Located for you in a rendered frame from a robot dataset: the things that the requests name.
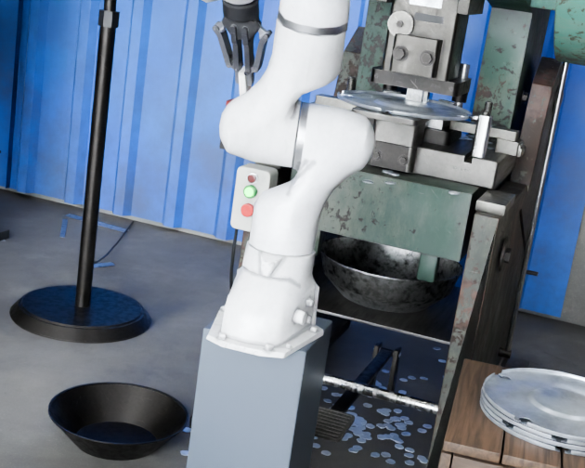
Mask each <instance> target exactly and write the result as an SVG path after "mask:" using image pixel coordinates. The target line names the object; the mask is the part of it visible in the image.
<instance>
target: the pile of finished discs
mask: <svg viewBox="0 0 585 468"><path fill-rule="evenodd" d="M480 406H481V409H482V411H483V412H484V413H485V414H486V416H487V417H488V418H489V419H490V420H491V421H492V422H494V423H495V424H496V425H498V426H499V427H500V428H501V429H503V430H504V431H506V432H508V433H510V434H511V435H513V436H516V437H518V438H521V439H523V440H525V441H527V442H529V443H532V444H534V445H537V446H540V447H543V448H546V449H551V450H555V451H559V452H560V449H558V448H557V447H562V448H566V449H569V450H568V451H566V450H565V453H566V454H572V455H577V456H583V457H585V378H584V377H581V376H577V375H574V374H570V373H566V372H561V371H557V370H545V369H533V368H515V369H507V370H502V372H501V373H499V374H498V375H497V374H496V375H495V372H494V373H492V374H490V375H489V376H488V377H487V378H486V380H485V381H484V383H483V387H482V389H481V397H480ZM556 446H557V447H556Z"/></svg>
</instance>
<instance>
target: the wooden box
mask: <svg viewBox="0 0 585 468"><path fill-rule="evenodd" d="M507 369H510V368H506V367H502V366H497V365H493V364H488V363H485V362H480V361H475V360H471V359H467V358H465V359H464V361H463V365H462V369H461V375H460V379H459V382H458V386H457V390H456V394H455V397H454V401H453V406H452V410H451V413H450V417H449V421H448V428H447V432H446V435H445V439H444V443H443V447H442V450H441V455H440V460H439V464H438V468H585V457H583V456H577V455H572V454H566V453H565V450H566V451H568V450H569V449H568V448H562V447H557V446H556V447H557V448H558V449H560V452H559V451H555V450H551V449H547V448H543V447H540V446H537V445H534V444H532V443H529V442H527V441H525V440H523V439H521V438H518V437H516V436H514V435H511V434H510V433H508V432H506V431H504V430H503V429H501V428H500V427H499V426H498V425H496V424H495V423H494V422H492V421H491V420H490V419H489V418H488V417H487V416H486V414H485V413H484V412H483V411H482V409H481V406H480V397H481V389H482V387H483V383H484V381H485V380H486V378H487V377H488V376H489V375H490V374H492V373H494V372H495V375H496V374H497V375H498V374H499V373H501V372H502V370H507Z"/></svg>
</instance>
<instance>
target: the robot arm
mask: <svg viewBox="0 0 585 468"><path fill-rule="evenodd" d="M222 5H223V15H224V17H223V18H222V21H218V22H217V23H216V24H215V25H214V26H213V28H212V29H213V31H214V33H215V34H216V36H217V39H218V42H219V45H220V48H221V51H222V54H223V58H224V61H225V63H226V66H227V68H231V69H233V70H234V71H235V82H236V84H239V85H240V96H239V97H236V98H234V99H233V100H232V101H231V102H230V103H228V104H227V106H226V108H225V109H224V111H223V112H222V116H221V120H220V125H219V133H220V138H221V141H222V143H223V145H224V147H225V149H226V151H227V152H228V153H229V154H232V155H235V156H238V157H241V158H243V159H246V160H249V161H252V162H256V163H267V164H274V165H280V166H286V167H292V168H293V169H295V170H296V171H297V172H298V173H297V174H296V176H295V178H294V179H292V180H291V181H290V182H287V183H284V184H282V185H279V186H276V187H274V188H270V189H268V190H265V191H263V192H262V194H261V195H260V196H259V197H258V199H257V200H256V201H255V203H254V207H253V220H252V226H251V233H250V240H248V241H247V244H246V249H245V254H244V258H243V263H242V267H241V268H239V269H237V276H236V278H235V280H234V282H233V285H232V288H231V291H230V293H229V295H228V296H227V303H226V304H225V305H224V306H221V308H220V310H219V312H218V314H217V316H216V318H215V320H214V324H213V326H212V328H211V330H210V331H209V333H208V335H207V338H206V339H207V340H209V341H211V342H213V343H215V344H217V345H219V346H222V347H225V348H229V349H233V350H237V351H241V352H244V353H248V354H252V355H256V356H260V357H270V358H286V357H287V356H289V355H290V354H292V353H294V352H295V351H297V350H299V349H300V348H302V347H304V346H306V345H308V344H310V343H311V342H313V341H315V340H316V339H318V338H319V337H321V336H322V335H323V330H322V329H321V328H320V327H319V326H317V325H316V318H317V309H318V299H319V286H318V285H317V283H316V282H315V280H314V278H313V275H312V271H313V265H314V261H315V255H316V252H315V251H314V248H315V243H316V237H317V232H318V227H319V219H320V215H321V212H322V209H323V206H324V204H325V203H326V201H327V200H328V198H329V196H330V195H331V194H332V192H333V191H334V190H335V189H336V187H338V186H339V185H340V184H341V183H342V182H343V181H344V180H345V179H347V178H348V177H350V176H351V175H353V174H355V173H357V172H358V171H360V170H362V169H363V168H364V167H365V165H366V164H367V163H368V161H369V160H370V159H371V157H372V154H373V152H374V148H375V133H374V130H373V127H372V124H371V122H370V121H369V120H368V119H367V117H366V116H363V115H361V114H358V113H355V112H353V111H351V110H346V109H344V108H339V107H333V106H326V105H320V104H314V103H307V102H302V101H301V100H299V99H298V98H299V97H300V96H302V95H303V94H305V93H308V92H310V91H313V90H316V89H318V88H321V87H323V86H325V85H328V84H329V83H331V82H332V81H334V80H335V79H336V77H337V75H338V74H339V72H340V71H341V68H342V61H343V53H344V47H345V34H346V31H347V27H348V20H349V11H350V0H280V3H279V12H278V16H277V22H276V30H275V36H274V44H273V51H272V55H271V58H270V61H269V63H268V66H267V69H266V71H265V73H264V74H263V76H262V77H261V79H260V80H259V81H258V82H257V83H256V84H255V85H254V86H253V87H252V88H251V86H252V85H253V83H254V72H255V73H257V72H258V71H259V70H260V69H261V67H262V65H263V61H264V57H265V53H266V49H267V41H268V38H269V37H270V36H271V34H272V31H271V30H266V29H265V28H264V27H262V22H261V20H260V19H259V0H222ZM227 31H228V32H229V34H230V35H231V44H232V48H231V44H230V42H229V38H228V33H227ZM257 32H259V39H260V41H259V43H258V47H257V51H256V55H255V59H254V36H255V35H256V34H257ZM242 46H243V49H244V63H243V55H242ZM232 50H233V51H232ZM243 65H244V66H243ZM242 66H243V67H242ZM301 104H302V107H301ZM300 111H301V113H300ZM299 118H300V119H299ZM293 157H294V158H293Z"/></svg>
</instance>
